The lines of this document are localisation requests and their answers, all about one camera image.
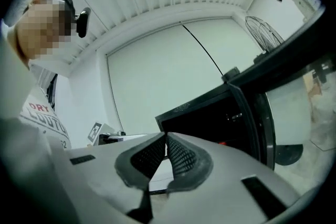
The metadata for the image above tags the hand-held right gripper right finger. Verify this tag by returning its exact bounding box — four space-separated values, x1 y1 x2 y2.
151 131 301 224

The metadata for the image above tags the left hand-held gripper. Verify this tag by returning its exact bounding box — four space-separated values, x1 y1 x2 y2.
86 121 149 145

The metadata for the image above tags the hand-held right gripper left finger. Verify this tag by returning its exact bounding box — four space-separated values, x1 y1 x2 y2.
65 131 167 224

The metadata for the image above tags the person's white printed shirt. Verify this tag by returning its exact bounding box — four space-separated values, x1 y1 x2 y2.
0 20 72 152

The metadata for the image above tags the person's head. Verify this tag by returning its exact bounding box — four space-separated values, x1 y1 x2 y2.
7 0 77 67

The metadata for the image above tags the black standing fan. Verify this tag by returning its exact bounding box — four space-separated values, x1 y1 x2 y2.
245 15 305 167

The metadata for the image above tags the grey harness strap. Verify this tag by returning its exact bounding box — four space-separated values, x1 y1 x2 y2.
46 73 59 111

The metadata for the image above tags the black cabinet frame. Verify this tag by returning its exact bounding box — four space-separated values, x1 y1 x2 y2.
223 7 336 170

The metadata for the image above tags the black head-mounted camera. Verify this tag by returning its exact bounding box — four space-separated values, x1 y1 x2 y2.
74 7 92 39

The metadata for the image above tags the black hanging cable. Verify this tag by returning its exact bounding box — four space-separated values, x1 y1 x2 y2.
180 22 226 77

